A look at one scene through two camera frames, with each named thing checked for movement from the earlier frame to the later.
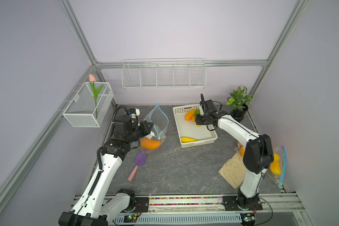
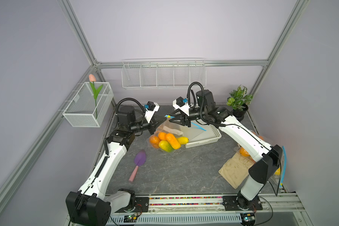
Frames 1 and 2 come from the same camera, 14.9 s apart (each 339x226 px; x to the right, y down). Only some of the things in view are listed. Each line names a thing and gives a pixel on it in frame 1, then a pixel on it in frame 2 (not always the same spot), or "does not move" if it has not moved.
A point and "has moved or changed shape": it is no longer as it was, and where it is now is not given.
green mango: [197, 111] has moved or changed shape
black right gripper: [197, 121] to [182, 121]
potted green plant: [239, 101] does not move
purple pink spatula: [140, 159] does not move
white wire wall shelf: [164, 73] does not move
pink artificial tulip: [95, 91] does not move
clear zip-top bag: [157, 117] has moved or changed shape
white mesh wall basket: [88, 108] does not move
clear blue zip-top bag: [278, 168] does not move
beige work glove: [234, 170] does not move
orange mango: [149, 144] has moved or changed shape
